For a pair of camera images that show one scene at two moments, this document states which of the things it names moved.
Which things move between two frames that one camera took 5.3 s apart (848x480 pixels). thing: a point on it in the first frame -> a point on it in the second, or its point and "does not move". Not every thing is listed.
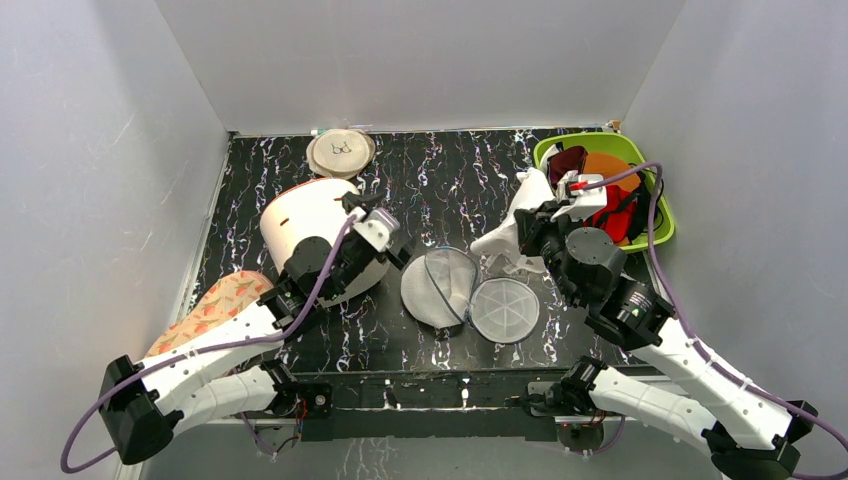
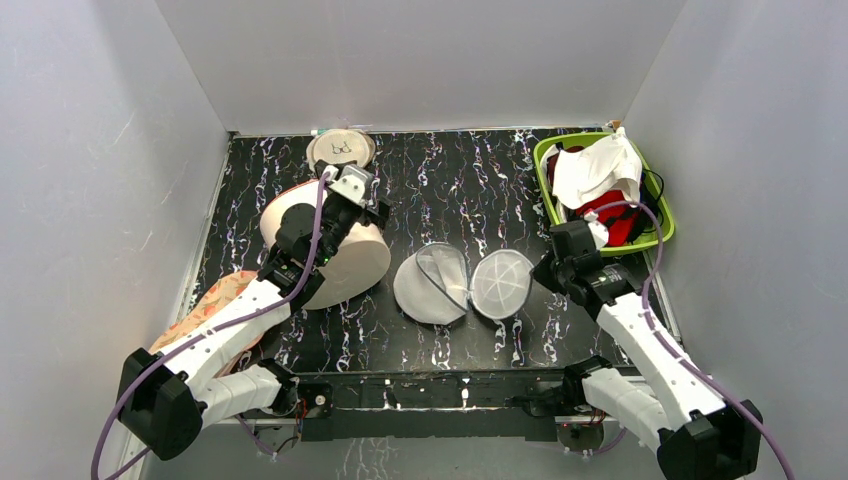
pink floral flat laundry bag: x=228 y=296 does not move
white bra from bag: x=532 y=188 -> x=577 y=171
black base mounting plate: x=454 y=406 does not move
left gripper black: x=365 y=203 -> x=367 y=217
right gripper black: x=539 y=216 -> x=549 y=273
